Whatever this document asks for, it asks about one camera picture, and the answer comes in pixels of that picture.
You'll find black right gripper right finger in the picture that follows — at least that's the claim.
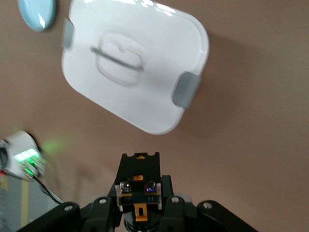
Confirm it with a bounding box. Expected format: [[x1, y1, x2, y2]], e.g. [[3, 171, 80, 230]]
[[156, 175, 259, 232]]

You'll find blue round plate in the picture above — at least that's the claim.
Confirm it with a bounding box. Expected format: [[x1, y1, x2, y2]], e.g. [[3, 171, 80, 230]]
[[17, 0, 57, 32]]

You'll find brown table mat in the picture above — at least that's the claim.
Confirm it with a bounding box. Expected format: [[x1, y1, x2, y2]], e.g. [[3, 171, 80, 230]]
[[0, 0, 309, 232]]

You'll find black left base cable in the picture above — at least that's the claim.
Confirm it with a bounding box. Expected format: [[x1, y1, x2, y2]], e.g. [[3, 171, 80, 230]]
[[30, 173, 65, 204]]

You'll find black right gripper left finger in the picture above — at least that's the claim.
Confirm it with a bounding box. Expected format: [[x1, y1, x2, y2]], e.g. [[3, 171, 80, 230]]
[[14, 180, 124, 232]]

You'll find white lidded storage box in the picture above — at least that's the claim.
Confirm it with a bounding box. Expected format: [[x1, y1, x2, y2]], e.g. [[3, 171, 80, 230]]
[[60, 0, 210, 135]]

